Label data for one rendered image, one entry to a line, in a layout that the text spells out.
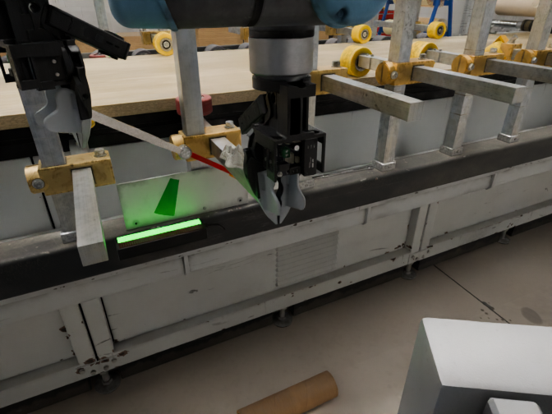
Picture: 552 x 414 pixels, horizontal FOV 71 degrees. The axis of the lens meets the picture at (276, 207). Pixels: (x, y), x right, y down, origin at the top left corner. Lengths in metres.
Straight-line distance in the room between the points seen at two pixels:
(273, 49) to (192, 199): 0.44
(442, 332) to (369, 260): 1.45
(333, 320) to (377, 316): 0.18
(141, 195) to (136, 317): 0.59
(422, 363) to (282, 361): 1.27
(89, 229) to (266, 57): 0.31
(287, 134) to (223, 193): 0.40
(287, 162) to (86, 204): 0.30
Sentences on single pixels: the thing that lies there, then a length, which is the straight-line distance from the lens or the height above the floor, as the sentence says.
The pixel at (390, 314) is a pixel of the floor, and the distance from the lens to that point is 1.65.
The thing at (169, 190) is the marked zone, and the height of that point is 0.77.
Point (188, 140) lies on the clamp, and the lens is 0.77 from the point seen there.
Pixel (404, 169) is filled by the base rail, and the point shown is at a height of 0.70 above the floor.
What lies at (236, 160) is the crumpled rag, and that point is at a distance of 0.64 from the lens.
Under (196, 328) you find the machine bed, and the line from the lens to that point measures 1.35.
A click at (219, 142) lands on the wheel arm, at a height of 0.86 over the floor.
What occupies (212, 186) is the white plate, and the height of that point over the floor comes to 0.76.
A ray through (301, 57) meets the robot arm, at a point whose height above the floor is 1.05.
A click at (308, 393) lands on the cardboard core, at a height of 0.08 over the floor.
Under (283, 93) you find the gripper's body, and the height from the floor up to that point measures 1.01.
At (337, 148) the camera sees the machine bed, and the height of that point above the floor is 0.69.
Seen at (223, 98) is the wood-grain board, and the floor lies 0.89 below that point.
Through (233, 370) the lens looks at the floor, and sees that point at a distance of 1.42.
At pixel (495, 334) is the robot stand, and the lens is 0.18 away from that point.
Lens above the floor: 1.11
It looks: 29 degrees down
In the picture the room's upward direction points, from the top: straight up
